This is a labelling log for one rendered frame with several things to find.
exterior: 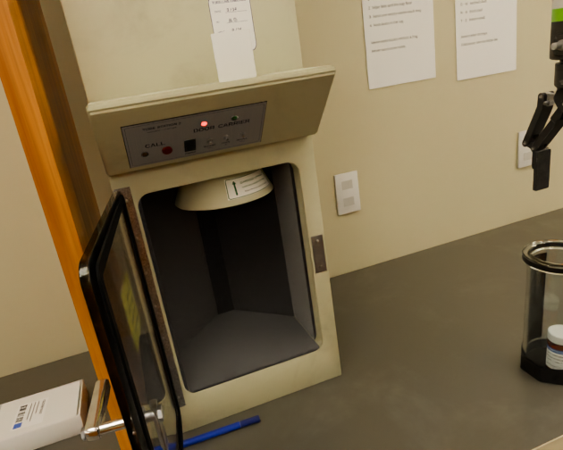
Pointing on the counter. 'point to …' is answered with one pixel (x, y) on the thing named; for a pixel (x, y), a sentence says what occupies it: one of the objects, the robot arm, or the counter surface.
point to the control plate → (172, 131)
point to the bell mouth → (223, 191)
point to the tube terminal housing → (172, 30)
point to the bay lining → (229, 258)
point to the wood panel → (49, 148)
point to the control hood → (270, 88)
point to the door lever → (94, 429)
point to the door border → (111, 327)
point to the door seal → (115, 320)
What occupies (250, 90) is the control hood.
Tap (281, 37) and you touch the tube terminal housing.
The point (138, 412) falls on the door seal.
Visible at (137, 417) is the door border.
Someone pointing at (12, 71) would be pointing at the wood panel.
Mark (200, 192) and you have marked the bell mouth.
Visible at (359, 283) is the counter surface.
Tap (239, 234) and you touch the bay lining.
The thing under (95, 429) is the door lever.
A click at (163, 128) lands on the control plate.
